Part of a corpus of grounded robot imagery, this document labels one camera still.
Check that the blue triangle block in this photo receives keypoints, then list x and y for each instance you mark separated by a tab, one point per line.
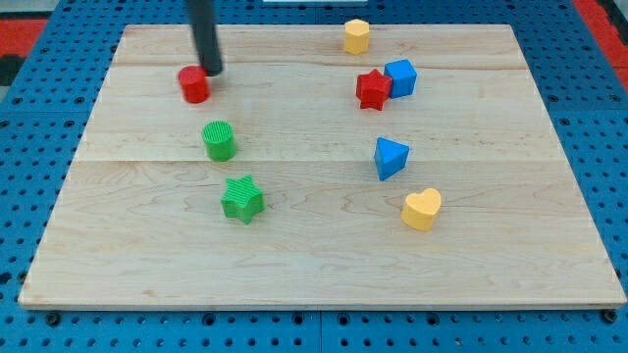
390	157

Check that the red star block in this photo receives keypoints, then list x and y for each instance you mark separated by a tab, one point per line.
373	90

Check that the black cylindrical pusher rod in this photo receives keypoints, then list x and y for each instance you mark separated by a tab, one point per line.
203	25

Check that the green star block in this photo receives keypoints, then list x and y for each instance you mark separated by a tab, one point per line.
243	199

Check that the yellow hexagon block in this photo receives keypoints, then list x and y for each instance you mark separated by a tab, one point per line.
356	37

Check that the green cylinder block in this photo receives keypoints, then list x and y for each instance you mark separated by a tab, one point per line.
219	141

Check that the blue cube block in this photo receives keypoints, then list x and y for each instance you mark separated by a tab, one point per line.
403	77

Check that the wooden board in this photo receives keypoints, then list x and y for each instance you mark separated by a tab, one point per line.
138	224

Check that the yellow heart block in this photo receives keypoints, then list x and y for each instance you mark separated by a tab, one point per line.
419	210

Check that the red cylinder block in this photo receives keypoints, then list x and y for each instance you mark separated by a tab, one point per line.
194	85

